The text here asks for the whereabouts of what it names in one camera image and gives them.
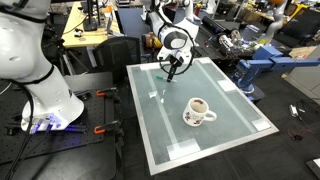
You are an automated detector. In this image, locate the black office chair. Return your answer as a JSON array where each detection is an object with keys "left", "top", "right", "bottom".
[{"left": 93, "top": 36, "right": 141, "bottom": 84}]

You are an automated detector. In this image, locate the wooden desk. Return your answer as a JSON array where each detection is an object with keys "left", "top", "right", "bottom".
[{"left": 62, "top": 1, "right": 120, "bottom": 48}]

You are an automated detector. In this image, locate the green marker pen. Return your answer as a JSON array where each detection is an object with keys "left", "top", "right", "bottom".
[{"left": 155, "top": 76, "right": 177, "bottom": 82}]

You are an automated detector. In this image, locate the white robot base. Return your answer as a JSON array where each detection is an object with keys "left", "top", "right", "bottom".
[{"left": 0, "top": 0, "right": 84, "bottom": 131}]

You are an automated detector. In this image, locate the black perforated mounting board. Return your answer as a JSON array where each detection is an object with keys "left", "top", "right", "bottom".
[{"left": 0, "top": 87, "right": 118, "bottom": 165}]

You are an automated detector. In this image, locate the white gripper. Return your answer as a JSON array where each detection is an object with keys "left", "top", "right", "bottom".
[{"left": 157, "top": 47, "right": 192, "bottom": 83}]

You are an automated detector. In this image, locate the orange black clamp near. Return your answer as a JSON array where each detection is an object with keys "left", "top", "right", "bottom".
[{"left": 94, "top": 120, "right": 123, "bottom": 135}]

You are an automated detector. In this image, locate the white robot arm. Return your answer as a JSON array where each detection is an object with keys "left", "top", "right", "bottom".
[{"left": 147, "top": 0, "right": 199, "bottom": 82}]

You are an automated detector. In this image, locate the orange black clamp far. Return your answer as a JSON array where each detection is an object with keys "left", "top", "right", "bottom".
[{"left": 96, "top": 87, "right": 120, "bottom": 103}]

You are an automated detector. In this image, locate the white ceramic mug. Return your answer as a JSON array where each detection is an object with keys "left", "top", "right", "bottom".
[{"left": 182, "top": 97, "right": 217, "bottom": 127}]

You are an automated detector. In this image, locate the orange black clamp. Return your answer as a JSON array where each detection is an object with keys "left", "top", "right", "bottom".
[
  {"left": 96, "top": 87, "right": 120, "bottom": 103},
  {"left": 94, "top": 120, "right": 123, "bottom": 135}
]

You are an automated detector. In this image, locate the glass top table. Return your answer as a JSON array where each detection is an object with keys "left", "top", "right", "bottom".
[{"left": 127, "top": 58, "right": 278, "bottom": 175}]

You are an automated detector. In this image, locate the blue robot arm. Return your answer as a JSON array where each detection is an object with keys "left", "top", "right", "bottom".
[{"left": 231, "top": 46, "right": 320, "bottom": 101}]

